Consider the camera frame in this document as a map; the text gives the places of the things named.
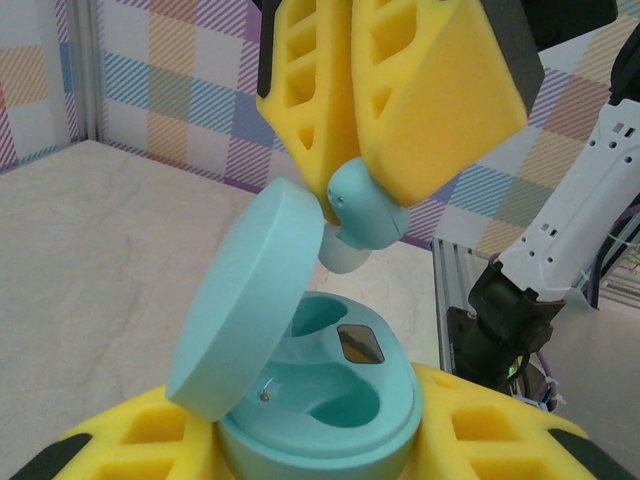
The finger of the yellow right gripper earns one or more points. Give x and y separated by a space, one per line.
450 115
335 100

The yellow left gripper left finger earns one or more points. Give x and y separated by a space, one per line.
150 440

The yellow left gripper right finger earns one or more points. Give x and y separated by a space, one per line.
500 445

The blue earbud charging case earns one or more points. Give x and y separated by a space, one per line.
240 300

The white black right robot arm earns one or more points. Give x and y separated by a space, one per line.
575 200

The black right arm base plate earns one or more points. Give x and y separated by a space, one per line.
457 340

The aluminium corner post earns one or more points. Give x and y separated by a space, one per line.
87 75

